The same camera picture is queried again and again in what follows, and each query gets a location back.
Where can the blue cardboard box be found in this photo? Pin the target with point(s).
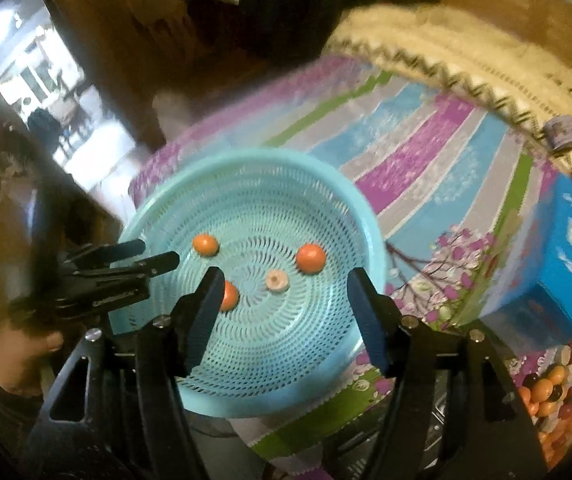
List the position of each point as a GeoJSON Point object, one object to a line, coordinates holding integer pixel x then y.
{"type": "Point", "coordinates": [566, 240]}

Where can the brown wooden wardrobe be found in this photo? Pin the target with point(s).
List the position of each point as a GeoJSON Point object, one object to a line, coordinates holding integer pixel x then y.
{"type": "Point", "coordinates": [115, 35]}

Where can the teal plastic basket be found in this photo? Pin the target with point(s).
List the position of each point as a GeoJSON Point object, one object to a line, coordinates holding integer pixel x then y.
{"type": "Point", "coordinates": [276, 200]}

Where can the person's left hand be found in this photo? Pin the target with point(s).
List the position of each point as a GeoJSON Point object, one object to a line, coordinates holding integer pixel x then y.
{"type": "Point", "coordinates": [20, 360]}

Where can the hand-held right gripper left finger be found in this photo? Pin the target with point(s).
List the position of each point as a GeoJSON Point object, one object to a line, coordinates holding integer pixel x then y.
{"type": "Point", "coordinates": [204, 322]}

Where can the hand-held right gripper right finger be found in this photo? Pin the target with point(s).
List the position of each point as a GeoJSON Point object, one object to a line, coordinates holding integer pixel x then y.
{"type": "Point", "coordinates": [368, 322]}

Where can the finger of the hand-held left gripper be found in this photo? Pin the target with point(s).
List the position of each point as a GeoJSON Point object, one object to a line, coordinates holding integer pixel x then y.
{"type": "Point", "coordinates": [150, 264]}
{"type": "Point", "coordinates": [110, 251]}

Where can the pile of mixed fruits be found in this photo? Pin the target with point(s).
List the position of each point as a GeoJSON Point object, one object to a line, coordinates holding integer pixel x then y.
{"type": "Point", "coordinates": [541, 390]}

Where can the pile of clothes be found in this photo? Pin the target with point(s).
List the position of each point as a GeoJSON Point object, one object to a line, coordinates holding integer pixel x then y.
{"type": "Point", "coordinates": [266, 10]}

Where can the cream zigzag quilt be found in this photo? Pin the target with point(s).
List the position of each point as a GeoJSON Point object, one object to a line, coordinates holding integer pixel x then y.
{"type": "Point", "coordinates": [441, 40]}

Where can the beige round fruit piece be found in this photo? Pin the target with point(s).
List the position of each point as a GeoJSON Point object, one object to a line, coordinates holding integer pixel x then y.
{"type": "Point", "coordinates": [277, 280]}

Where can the small orange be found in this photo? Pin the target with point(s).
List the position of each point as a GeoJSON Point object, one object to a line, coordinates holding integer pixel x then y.
{"type": "Point", "coordinates": [230, 296]}
{"type": "Point", "coordinates": [205, 245]}

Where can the large orange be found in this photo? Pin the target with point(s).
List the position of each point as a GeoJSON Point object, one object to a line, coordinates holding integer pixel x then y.
{"type": "Point", "coordinates": [311, 258]}

